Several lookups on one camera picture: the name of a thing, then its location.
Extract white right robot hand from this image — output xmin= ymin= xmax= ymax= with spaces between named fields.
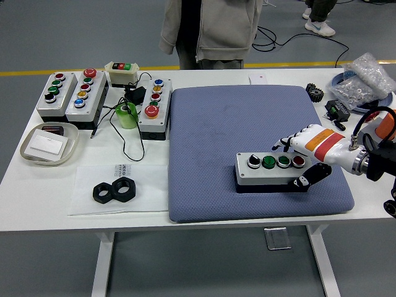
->
xmin=271 ymin=123 xmax=356 ymax=189

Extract four-control button box with selector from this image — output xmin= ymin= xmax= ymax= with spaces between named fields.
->
xmin=232 ymin=151 xmax=310 ymax=195

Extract five-button box with emergency stop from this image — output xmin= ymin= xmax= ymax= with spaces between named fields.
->
xmin=137 ymin=77 xmax=173 ymax=142
xmin=64 ymin=67 xmax=109 ymax=130

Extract four-button grey control box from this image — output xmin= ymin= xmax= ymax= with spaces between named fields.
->
xmin=36 ymin=71 xmax=78 ymax=123

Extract black terminal module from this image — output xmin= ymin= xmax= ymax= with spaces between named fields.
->
xmin=324 ymin=98 xmax=352 ymax=123

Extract black gear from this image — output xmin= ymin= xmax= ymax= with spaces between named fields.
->
xmin=305 ymin=82 xmax=325 ymax=103

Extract orange cylinder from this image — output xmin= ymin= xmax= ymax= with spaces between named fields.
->
xmin=374 ymin=110 xmax=396 ymax=142

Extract blue plate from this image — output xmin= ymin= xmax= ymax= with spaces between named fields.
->
xmin=330 ymin=72 xmax=396 ymax=113

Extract clear bag of washers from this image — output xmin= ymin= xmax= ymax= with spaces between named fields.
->
xmin=329 ymin=52 xmax=396 ymax=111

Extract small white card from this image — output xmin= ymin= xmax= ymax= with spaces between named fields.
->
xmin=248 ymin=73 xmax=269 ymax=85

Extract blue-grey padded mat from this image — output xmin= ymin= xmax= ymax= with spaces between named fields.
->
xmin=168 ymin=85 xmax=356 ymax=223

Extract white table leg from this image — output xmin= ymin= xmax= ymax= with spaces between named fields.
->
xmin=304 ymin=225 xmax=341 ymax=297
xmin=91 ymin=231 xmax=116 ymax=297

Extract person with white shoes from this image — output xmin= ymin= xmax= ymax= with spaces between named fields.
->
xmin=302 ymin=0 xmax=338 ymax=38

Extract clear plastic bag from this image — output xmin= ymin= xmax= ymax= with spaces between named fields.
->
xmin=67 ymin=163 xmax=170 ymax=217

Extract black power adapter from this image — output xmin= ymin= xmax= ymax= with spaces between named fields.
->
xmin=123 ymin=85 xmax=148 ymax=106

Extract green tape roll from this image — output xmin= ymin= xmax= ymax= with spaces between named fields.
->
xmin=114 ymin=101 xmax=139 ymax=130

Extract large black hex nut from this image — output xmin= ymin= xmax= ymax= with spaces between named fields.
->
xmin=110 ymin=176 xmax=137 ymax=204

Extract small black hex nut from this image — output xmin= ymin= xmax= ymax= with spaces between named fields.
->
xmin=92 ymin=181 xmax=114 ymax=205

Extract white oval tray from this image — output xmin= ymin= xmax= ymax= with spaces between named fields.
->
xmin=19 ymin=122 xmax=80 ymax=167

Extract dark red small box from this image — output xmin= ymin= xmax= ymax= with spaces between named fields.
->
xmin=41 ymin=124 xmax=65 ymax=136

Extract metal bracket under table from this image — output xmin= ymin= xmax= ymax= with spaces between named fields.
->
xmin=264 ymin=227 xmax=292 ymax=251

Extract black floor cable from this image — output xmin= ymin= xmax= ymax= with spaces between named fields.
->
xmin=252 ymin=26 xmax=350 ymax=67

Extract cream three-button switch box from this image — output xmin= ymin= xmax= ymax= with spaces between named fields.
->
xmin=104 ymin=61 xmax=140 ymax=88

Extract black adapter cord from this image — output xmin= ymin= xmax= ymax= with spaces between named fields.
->
xmin=90 ymin=71 xmax=152 ymax=162

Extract white wall switch panel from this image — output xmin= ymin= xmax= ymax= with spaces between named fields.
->
xmin=24 ymin=128 xmax=69 ymax=163

